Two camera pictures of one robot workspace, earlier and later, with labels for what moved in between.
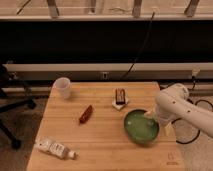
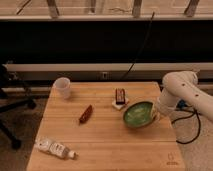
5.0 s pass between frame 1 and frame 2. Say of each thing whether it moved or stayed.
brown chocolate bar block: stayed
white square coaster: stayed
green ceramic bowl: moved
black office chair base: stayed
